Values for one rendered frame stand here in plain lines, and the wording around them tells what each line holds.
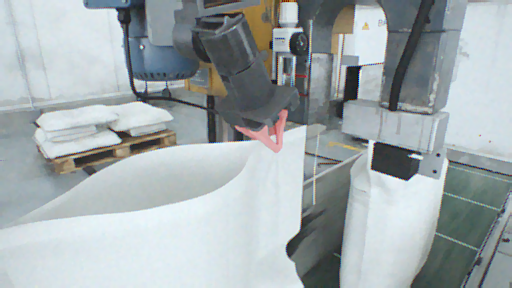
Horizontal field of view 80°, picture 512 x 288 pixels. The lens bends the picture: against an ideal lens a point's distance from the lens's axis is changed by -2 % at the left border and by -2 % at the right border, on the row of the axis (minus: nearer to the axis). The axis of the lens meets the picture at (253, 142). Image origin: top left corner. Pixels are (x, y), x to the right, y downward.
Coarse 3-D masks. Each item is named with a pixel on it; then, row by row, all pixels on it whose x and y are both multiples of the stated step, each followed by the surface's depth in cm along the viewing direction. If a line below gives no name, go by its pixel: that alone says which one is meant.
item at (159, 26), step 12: (156, 0) 51; (168, 0) 53; (228, 0) 60; (156, 12) 52; (168, 12) 53; (228, 12) 61; (156, 24) 52; (168, 24) 54; (156, 36) 53; (168, 36) 54
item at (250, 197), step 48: (192, 144) 42; (240, 144) 43; (288, 144) 49; (96, 192) 34; (144, 192) 40; (192, 192) 44; (240, 192) 34; (288, 192) 52; (0, 240) 24; (48, 240) 25; (96, 240) 26; (144, 240) 27; (192, 240) 29; (240, 240) 36; (288, 240) 55
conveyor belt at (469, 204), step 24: (456, 168) 194; (456, 192) 164; (480, 192) 164; (504, 192) 164; (456, 216) 142; (480, 216) 142; (456, 240) 126; (480, 240) 126; (336, 264) 113; (432, 264) 112; (456, 264) 112
